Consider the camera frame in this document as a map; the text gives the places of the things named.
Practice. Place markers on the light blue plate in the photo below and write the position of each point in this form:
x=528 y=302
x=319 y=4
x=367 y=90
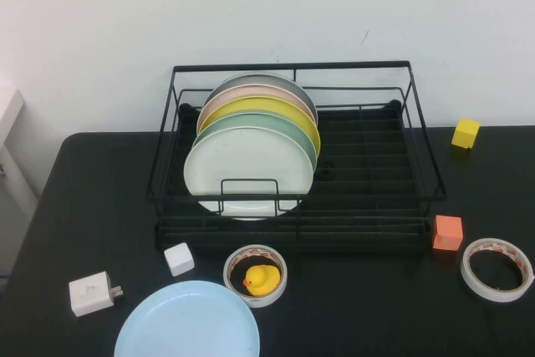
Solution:
x=188 y=323

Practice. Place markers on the pale mint plate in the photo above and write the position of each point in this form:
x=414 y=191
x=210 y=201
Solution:
x=242 y=160

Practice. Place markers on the green plate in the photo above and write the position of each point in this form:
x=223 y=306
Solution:
x=251 y=122

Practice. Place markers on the yellow plate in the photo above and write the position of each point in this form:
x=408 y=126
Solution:
x=259 y=105

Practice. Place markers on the pink plate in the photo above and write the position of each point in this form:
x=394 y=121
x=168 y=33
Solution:
x=234 y=95

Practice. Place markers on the grey plate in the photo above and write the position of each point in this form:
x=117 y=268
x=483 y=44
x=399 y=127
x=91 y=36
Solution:
x=251 y=79

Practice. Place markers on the black plastic drip tray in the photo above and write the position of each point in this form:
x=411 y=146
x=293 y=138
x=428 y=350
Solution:
x=355 y=242

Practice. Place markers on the yellow rubber duck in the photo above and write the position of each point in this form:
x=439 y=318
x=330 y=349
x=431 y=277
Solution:
x=263 y=279

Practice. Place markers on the white cube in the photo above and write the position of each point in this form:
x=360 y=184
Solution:
x=179 y=260

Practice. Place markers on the white tape roll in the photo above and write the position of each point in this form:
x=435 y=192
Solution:
x=259 y=301
x=493 y=295

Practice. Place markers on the orange cube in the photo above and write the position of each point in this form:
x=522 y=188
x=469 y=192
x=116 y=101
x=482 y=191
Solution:
x=447 y=231

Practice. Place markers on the yellow cube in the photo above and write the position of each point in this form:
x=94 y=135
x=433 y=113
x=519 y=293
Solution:
x=465 y=133

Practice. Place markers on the white USB charger plug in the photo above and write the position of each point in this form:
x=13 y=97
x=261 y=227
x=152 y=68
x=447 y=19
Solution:
x=90 y=294

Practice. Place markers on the white cabinet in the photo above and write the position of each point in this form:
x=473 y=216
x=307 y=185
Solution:
x=12 y=156

